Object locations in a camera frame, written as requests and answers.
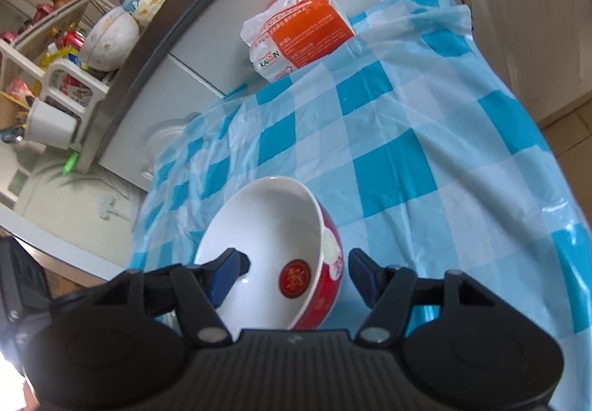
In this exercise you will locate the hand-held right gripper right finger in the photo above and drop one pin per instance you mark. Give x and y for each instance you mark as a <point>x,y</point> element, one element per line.
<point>365,274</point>

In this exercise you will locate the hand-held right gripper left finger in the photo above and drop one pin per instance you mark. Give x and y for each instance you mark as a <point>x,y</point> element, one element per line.
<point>226,274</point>

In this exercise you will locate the red and white bowl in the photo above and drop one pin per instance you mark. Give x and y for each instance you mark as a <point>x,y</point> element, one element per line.
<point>277,230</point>

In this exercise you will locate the white flower hook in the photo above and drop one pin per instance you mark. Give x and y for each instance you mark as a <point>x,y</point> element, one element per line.
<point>106,207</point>

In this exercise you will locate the small green tool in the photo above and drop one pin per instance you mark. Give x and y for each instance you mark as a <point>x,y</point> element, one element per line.
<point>71,163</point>

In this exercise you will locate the blue checked plastic tablecloth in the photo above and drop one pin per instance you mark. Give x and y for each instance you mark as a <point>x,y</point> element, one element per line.
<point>393,138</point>

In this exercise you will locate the metal ladle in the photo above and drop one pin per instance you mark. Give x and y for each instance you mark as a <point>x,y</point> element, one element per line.
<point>14,133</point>

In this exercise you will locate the white utensil cup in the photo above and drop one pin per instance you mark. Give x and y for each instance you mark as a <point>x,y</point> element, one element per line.
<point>51,124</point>

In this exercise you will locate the white kitchen cabinet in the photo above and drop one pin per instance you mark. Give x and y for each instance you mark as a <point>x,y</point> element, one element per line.
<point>208,77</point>

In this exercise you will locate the red packet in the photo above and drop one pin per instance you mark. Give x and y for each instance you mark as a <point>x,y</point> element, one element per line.
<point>76,89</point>

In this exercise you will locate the white utensil rack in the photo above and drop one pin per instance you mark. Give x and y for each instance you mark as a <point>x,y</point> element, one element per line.
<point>48,77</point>

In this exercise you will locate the yellow bottle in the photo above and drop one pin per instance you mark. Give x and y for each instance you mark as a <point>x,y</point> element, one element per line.
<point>55,57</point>

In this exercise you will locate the grey kitchen countertop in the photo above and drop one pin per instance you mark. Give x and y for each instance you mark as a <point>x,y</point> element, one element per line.
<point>152,50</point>

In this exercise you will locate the orange and white plastic package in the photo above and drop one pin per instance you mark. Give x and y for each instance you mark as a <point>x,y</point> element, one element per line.
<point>314,31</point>

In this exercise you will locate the large white patterned bowl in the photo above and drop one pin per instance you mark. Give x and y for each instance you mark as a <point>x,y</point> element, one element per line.
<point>111,40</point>

